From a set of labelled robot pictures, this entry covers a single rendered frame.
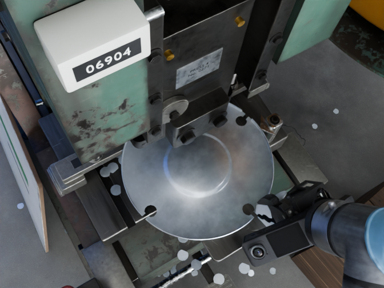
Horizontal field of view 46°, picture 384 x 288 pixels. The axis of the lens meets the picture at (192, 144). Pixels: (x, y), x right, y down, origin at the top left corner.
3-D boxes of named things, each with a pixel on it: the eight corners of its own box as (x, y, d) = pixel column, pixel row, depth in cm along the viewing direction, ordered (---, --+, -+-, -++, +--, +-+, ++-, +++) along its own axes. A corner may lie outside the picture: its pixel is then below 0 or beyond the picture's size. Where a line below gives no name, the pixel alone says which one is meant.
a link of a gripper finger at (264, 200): (272, 213, 79) (299, 220, 71) (264, 218, 78) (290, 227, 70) (260, 190, 78) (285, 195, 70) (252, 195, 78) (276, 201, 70)
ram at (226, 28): (240, 123, 78) (283, 12, 51) (164, 164, 74) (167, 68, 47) (188, 48, 83) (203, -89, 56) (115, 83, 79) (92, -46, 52)
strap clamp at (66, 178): (136, 158, 94) (133, 138, 84) (61, 197, 90) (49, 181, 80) (122, 134, 96) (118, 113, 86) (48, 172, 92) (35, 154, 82)
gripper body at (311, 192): (322, 216, 77) (369, 228, 65) (282, 244, 75) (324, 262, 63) (302, 178, 76) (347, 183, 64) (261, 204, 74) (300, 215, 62)
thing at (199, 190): (194, 71, 94) (194, 69, 93) (303, 163, 88) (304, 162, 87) (89, 165, 85) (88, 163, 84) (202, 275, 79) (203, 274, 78)
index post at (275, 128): (274, 139, 98) (285, 120, 89) (263, 146, 97) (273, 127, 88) (267, 129, 98) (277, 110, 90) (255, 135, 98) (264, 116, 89)
